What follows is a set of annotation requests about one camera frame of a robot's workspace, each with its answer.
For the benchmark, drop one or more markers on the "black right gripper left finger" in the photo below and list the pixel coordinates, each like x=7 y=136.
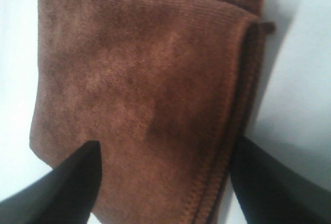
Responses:
x=65 y=195

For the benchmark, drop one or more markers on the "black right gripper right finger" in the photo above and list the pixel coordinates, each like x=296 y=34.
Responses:
x=270 y=192

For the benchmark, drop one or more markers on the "brown towel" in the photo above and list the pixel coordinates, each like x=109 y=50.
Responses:
x=165 y=86

